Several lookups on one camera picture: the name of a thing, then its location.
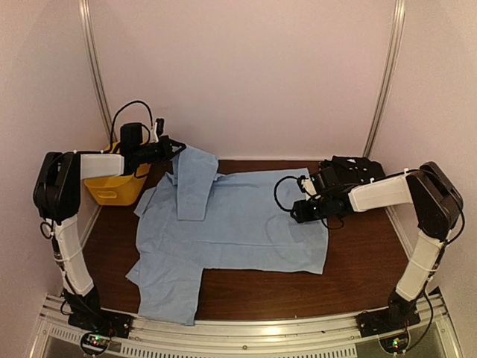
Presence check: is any yellow plastic basket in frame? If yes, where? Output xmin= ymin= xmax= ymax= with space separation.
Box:
xmin=80 ymin=142 xmax=151 ymax=206

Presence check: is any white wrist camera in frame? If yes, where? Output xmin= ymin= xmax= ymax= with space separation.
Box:
xmin=151 ymin=118 xmax=165 ymax=143
xmin=297 ymin=175 xmax=317 ymax=198

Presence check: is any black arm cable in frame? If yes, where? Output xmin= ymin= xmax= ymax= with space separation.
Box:
xmin=109 ymin=98 xmax=157 ymax=154
xmin=274 ymin=175 xmax=346 ymax=230

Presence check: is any aluminium right corner post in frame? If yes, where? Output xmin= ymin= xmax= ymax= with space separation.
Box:
xmin=362 ymin=0 xmax=406 ymax=157

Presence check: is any black folded button shirt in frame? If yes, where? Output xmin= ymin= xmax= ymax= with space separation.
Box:
xmin=318 ymin=156 xmax=385 ymax=186

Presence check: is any light blue long sleeve shirt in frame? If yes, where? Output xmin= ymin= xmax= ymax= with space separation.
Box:
xmin=127 ymin=147 xmax=329 ymax=325

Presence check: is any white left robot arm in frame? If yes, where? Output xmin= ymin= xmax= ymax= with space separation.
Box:
xmin=33 ymin=119 xmax=186 ymax=331

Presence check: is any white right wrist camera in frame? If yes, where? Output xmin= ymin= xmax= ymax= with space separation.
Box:
xmin=297 ymin=175 xmax=317 ymax=198

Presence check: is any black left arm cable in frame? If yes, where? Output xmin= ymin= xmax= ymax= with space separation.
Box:
xmin=109 ymin=98 xmax=157 ymax=154

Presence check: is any aluminium corner post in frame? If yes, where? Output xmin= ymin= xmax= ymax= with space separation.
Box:
xmin=362 ymin=0 xmax=406 ymax=157
xmin=78 ymin=0 xmax=116 ymax=140

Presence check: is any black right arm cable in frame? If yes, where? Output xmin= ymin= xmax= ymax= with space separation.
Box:
xmin=274 ymin=175 xmax=346 ymax=230

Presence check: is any aluminium left corner post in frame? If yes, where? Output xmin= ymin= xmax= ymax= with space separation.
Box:
xmin=78 ymin=0 xmax=116 ymax=140

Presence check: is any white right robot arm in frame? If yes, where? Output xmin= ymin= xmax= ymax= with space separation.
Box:
xmin=288 ymin=157 xmax=464 ymax=330

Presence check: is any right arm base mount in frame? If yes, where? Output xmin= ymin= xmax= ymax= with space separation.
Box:
xmin=356 ymin=308 xmax=421 ymax=338

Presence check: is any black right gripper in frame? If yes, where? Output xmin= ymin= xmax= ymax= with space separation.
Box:
xmin=291 ymin=195 xmax=332 ymax=223

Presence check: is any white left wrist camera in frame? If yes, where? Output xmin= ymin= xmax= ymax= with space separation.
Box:
xmin=151 ymin=118 xmax=165 ymax=143

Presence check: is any aluminium front rail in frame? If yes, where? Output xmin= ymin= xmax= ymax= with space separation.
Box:
xmin=35 ymin=294 xmax=459 ymax=358

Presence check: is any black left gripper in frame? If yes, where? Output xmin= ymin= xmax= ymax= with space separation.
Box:
xmin=134 ymin=136 xmax=186 ymax=165

